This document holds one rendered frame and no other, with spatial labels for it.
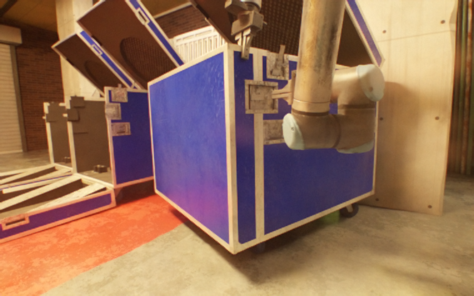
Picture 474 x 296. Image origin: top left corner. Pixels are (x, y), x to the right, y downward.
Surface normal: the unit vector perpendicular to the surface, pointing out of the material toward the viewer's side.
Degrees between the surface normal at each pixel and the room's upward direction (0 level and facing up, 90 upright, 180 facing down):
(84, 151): 90
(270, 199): 90
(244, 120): 90
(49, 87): 90
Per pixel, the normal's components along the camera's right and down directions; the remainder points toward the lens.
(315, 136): 0.14, 0.39
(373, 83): 0.58, 0.00
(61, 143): 0.81, 0.05
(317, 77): -0.16, 0.39
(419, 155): -0.54, 0.12
